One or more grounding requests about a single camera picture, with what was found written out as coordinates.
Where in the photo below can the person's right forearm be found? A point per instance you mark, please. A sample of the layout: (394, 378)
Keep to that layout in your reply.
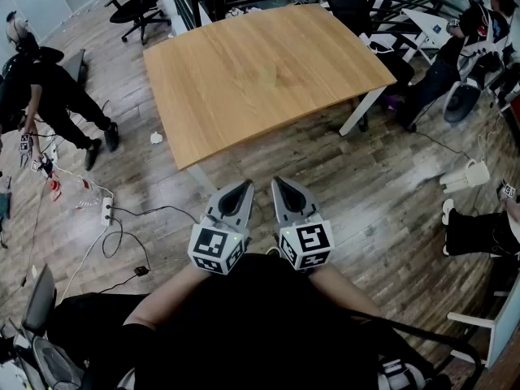
(345, 287)

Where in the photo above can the wooden table white legs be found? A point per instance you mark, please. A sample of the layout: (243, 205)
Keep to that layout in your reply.
(243, 63)

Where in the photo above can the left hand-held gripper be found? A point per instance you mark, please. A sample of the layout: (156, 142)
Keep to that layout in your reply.
(215, 244)

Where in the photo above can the white power strip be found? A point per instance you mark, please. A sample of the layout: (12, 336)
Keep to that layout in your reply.
(107, 211)

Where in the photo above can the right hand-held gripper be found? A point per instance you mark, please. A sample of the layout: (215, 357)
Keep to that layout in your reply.
(308, 242)

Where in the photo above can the person's black shirt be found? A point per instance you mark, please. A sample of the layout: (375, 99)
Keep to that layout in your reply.
(252, 331)

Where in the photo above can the white desk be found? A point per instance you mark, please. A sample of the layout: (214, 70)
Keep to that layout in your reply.
(422, 22)

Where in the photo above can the white overturned stool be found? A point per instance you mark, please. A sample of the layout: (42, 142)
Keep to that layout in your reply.
(467, 175)

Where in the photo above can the black power adapter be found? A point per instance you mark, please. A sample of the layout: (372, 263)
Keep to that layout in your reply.
(141, 271)

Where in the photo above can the person's left forearm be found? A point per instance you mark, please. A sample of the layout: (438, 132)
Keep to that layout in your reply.
(166, 295)

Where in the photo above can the translucent yellow cup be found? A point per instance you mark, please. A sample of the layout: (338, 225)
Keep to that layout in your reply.
(268, 79)

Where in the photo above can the crumpled white paper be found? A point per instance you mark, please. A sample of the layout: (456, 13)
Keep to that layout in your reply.
(156, 137)

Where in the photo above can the black office chair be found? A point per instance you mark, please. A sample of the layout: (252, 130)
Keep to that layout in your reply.
(138, 6)

